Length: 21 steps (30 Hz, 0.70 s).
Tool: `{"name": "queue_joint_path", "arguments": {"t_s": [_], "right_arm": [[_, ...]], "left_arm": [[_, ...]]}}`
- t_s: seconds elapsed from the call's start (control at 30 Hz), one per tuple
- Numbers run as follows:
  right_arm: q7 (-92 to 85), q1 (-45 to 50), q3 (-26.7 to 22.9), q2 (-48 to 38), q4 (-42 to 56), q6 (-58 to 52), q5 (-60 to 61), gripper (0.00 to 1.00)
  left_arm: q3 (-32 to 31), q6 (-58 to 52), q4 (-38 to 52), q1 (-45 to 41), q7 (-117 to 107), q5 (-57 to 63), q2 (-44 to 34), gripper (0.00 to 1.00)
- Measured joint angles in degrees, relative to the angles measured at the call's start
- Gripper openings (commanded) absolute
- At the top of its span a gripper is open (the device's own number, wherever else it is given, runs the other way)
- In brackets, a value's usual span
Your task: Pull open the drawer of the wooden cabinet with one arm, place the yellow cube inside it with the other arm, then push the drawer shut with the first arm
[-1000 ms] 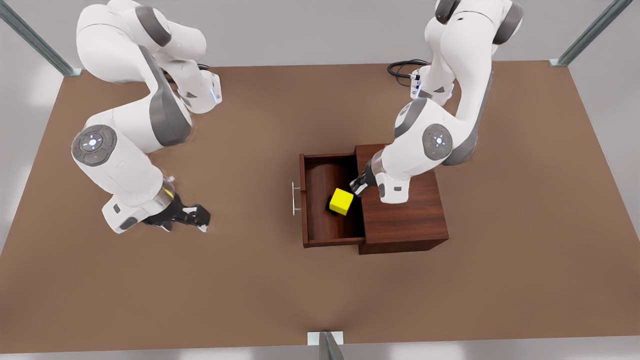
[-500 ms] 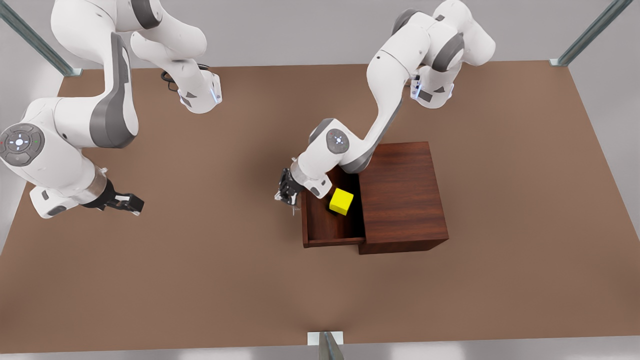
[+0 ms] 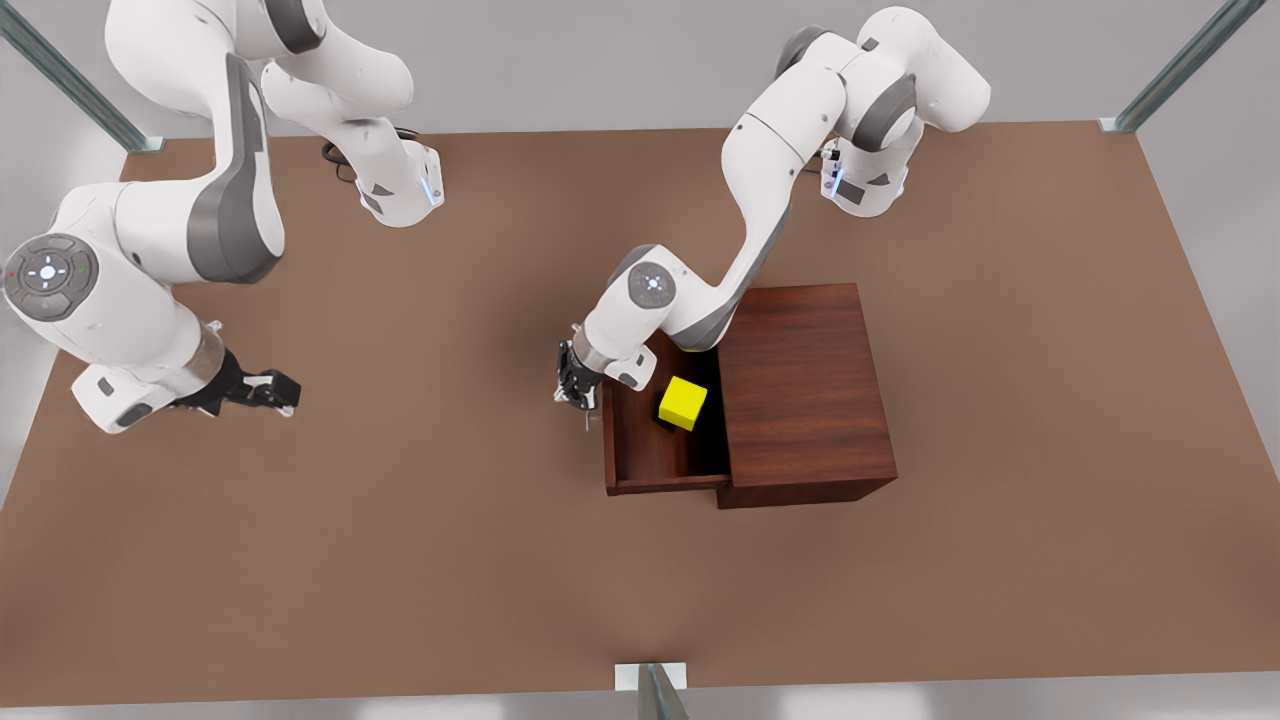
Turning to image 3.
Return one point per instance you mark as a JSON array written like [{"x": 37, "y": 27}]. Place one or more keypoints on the dark brown wooden drawer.
[{"x": 660, "y": 460}]

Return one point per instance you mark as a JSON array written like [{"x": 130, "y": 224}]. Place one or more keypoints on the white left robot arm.
[{"x": 770, "y": 160}]

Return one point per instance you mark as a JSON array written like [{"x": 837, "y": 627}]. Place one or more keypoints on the silver frame post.
[
  {"x": 652, "y": 690},
  {"x": 80, "y": 85},
  {"x": 1180, "y": 65}
]

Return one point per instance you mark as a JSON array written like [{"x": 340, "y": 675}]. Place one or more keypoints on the yellow cube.
[{"x": 683, "y": 402}]

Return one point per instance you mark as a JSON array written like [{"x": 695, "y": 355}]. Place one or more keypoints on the dark brown wooden cabinet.
[{"x": 805, "y": 390}]

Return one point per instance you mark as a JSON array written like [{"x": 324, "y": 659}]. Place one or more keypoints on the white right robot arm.
[{"x": 150, "y": 220}]

